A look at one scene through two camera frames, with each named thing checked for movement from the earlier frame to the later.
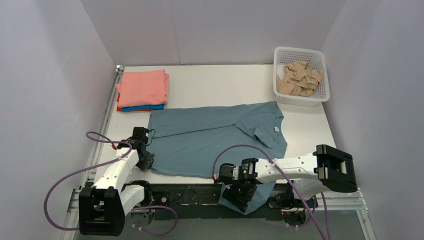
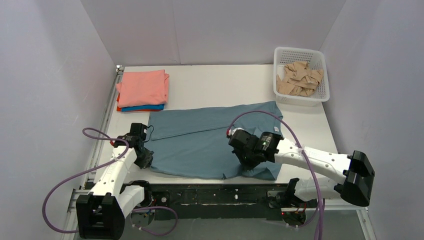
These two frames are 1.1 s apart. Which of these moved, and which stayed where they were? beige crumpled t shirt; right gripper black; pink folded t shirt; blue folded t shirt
Moved: right gripper black
Stayed: beige crumpled t shirt; pink folded t shirt; blue folded t shirt
